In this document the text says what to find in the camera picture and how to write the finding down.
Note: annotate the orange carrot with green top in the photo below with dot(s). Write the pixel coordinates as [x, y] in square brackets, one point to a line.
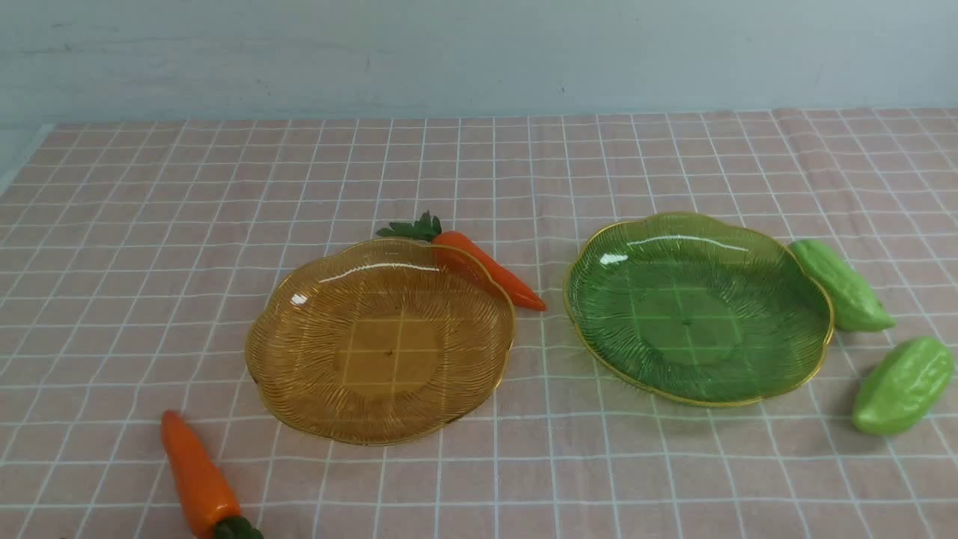
[208, 503]

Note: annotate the amber glass plate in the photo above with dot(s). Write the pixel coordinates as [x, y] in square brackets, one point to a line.
[384, 343]

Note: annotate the green glass plate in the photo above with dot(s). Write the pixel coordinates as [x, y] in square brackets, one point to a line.
[698, 311]

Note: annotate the green chayote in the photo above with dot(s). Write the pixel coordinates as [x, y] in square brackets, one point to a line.
[857, 307]
[904, 387]

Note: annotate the orange carrot by amber plate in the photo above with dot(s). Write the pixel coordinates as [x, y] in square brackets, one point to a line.
[429, 229]

